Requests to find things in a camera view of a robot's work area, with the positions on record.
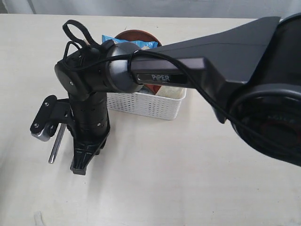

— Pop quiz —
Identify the white perforated plastic basket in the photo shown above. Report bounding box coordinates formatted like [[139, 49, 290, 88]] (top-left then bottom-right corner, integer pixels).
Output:
[[107, 88, 187, 121]]

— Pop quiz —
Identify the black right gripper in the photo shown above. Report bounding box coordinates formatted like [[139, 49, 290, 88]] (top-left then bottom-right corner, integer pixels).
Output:
[[70, 113, 111, 175]]

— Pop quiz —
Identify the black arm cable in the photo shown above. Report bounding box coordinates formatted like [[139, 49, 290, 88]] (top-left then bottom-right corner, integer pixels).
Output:
[[62, 19, 301, 161]]

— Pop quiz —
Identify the speckled ceramic bowl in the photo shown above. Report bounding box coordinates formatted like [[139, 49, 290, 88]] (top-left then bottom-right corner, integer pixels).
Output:
[[141, 85, 184, 97]]

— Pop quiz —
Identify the brown wooden plate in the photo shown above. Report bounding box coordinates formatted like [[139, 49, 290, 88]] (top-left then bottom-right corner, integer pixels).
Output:
[[115, 30, 162, 47]]

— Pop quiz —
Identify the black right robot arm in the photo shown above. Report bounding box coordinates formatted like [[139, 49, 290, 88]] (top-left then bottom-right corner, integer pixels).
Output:
[[55, 14, 301, 175]]

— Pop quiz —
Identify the blue chips bag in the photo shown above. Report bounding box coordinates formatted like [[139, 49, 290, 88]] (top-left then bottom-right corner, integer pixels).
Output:
[[102, 35, 158, 50]]

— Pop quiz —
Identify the silver table knife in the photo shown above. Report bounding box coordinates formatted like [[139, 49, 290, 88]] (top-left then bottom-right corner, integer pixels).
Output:
[[48, 124, 66, 164]]

